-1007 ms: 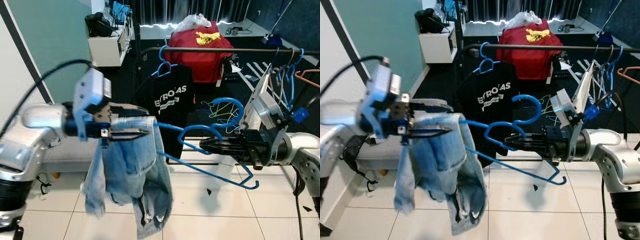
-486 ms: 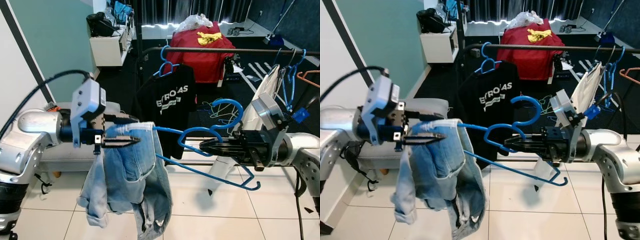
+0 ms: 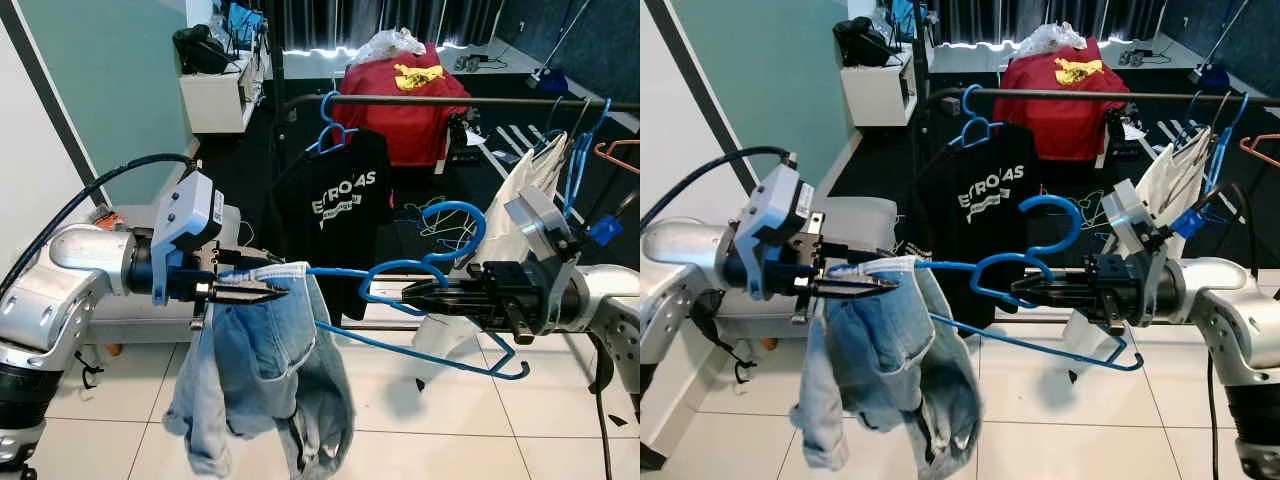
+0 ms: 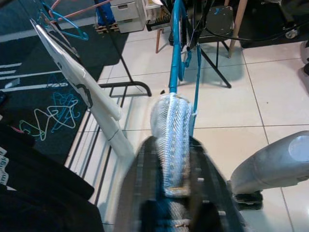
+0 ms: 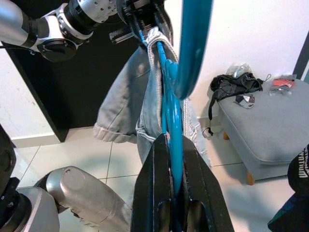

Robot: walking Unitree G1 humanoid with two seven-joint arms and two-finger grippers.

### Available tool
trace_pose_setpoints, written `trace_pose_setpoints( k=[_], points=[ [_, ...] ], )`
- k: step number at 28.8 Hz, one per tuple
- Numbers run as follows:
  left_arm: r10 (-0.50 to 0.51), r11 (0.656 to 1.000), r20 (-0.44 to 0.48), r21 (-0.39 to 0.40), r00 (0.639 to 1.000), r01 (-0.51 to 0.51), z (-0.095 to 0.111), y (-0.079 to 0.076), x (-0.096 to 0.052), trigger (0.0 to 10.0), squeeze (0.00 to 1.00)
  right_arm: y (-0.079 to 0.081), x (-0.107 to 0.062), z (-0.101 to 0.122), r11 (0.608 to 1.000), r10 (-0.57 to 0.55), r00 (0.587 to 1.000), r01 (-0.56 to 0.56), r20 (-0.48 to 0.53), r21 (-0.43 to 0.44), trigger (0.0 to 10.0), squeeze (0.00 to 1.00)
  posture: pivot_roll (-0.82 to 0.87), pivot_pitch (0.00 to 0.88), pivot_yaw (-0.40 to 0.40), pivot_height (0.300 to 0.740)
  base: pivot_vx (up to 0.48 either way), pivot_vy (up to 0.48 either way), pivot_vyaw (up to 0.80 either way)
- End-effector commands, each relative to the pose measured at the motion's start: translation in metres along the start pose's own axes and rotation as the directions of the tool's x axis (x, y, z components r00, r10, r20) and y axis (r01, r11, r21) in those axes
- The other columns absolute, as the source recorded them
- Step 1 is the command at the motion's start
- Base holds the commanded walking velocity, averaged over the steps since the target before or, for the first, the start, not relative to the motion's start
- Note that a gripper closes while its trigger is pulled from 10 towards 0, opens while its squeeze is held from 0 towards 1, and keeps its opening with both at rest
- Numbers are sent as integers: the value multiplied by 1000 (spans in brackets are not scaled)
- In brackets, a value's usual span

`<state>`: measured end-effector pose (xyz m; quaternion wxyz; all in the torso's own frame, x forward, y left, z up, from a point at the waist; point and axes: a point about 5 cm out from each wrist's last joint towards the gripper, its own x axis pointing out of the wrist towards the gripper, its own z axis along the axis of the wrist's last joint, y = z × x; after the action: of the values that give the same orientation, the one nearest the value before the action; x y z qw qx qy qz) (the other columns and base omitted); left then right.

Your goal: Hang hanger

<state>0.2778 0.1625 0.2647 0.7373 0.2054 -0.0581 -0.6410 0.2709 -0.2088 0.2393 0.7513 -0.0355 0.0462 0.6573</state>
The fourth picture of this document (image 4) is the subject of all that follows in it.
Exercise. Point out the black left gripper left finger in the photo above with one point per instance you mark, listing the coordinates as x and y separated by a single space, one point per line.
137 188

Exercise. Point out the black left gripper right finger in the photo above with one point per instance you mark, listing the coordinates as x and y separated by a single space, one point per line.
212 188

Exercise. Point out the blue plastic hanger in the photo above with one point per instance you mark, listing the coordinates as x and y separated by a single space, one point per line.
72 24
174 60

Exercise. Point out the blue denim jeans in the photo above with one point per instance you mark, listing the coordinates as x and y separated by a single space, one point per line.
175 135

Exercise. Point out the black folding chair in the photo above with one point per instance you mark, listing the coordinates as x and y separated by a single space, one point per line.
219 21

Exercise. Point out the white open shelf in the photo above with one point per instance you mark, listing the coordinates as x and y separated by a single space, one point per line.
153 9

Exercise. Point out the white drawer unit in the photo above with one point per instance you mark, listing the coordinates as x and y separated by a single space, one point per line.
126 14

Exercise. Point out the small black floor scrap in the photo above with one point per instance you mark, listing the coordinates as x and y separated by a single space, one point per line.
162 92

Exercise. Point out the black metal clothes rack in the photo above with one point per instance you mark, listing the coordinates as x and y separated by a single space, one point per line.
135 84

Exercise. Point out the blue bag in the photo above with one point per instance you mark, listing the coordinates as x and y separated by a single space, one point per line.
105 12

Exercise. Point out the black printed T-shirt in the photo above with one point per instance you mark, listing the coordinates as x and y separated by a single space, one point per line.
36 193

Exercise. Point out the blue hangers floor pile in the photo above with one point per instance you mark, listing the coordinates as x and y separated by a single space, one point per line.
60 113

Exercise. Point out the white Pikachu T-shirt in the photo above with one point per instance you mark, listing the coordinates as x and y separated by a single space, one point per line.
72 65

